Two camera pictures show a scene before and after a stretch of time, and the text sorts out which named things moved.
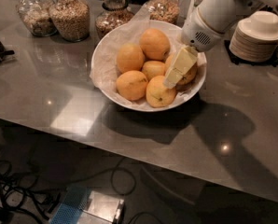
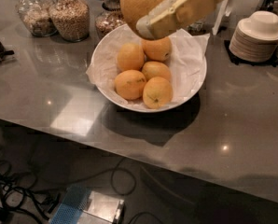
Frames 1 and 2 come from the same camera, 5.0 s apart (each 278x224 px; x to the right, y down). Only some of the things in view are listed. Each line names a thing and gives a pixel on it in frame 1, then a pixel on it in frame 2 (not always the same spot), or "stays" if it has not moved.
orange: (132, 85) stays
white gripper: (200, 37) → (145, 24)
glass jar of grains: (69, 14) stays
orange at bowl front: (158, 93) stays
